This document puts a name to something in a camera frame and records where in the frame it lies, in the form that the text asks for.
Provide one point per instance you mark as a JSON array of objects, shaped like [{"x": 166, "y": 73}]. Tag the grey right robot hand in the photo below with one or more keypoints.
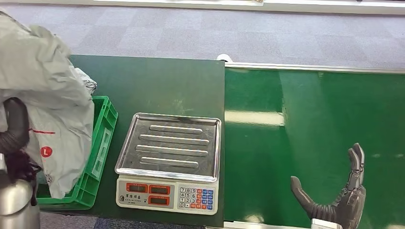
[{"x": 348, "y": 205}]

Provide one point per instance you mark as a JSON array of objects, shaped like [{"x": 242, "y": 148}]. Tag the grey plastic mailer package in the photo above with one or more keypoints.
[{"x": 34, "y": 63}]

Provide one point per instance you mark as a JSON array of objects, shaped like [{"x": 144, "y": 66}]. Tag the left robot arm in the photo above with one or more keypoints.
[{"x": 15, "y": 202}]

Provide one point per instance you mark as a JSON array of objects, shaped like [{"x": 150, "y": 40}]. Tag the steel weighing tray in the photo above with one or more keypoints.
[{"x": 171, "y": 145}]

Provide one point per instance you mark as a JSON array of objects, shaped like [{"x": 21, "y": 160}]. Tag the green plastic basket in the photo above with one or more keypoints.
[{"x": 102, "y": 126}]

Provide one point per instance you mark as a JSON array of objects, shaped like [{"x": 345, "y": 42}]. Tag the crinkled silver package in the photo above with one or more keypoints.
[{"x": 87, "y": 83}]

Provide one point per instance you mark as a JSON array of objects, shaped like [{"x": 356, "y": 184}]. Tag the pale package with red label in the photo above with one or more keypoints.
[{"x": 63, "y": 142}]

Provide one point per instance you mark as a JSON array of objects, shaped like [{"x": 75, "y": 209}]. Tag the green conveyor belt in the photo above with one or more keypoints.
[{"x": 316, "y": 120}]

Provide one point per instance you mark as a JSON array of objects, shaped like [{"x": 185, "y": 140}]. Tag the white conveyor roller end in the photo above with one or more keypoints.
[{"x": 224, "y": 58}]

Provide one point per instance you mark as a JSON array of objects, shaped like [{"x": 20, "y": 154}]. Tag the white electronic scale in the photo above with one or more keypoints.
[{"x": 145, "y": 194}]

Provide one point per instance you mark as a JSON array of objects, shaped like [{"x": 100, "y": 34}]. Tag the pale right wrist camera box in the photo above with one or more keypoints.
[{"x": 326, "y": 225}]

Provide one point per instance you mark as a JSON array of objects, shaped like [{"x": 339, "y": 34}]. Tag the silver conveyor side rail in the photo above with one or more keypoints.
[{"x": 316, "y": 67}]

